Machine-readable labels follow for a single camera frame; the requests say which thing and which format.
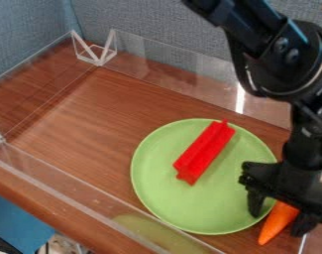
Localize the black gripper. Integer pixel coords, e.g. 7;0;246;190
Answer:
239;162;322;237

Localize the orange toy carrot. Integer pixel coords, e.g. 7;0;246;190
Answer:
256;201;299;245

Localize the green plate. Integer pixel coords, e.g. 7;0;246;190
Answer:
129;118;275;235

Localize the red plastic block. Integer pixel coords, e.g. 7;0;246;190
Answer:
172;120;235;186

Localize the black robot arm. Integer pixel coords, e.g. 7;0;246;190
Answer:
182;0;322;237

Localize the clear acrylic corner bracket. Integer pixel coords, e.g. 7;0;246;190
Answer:
71;30;117;66

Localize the clear acrylic enclosure wall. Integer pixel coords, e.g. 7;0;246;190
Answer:
0;28;322;254

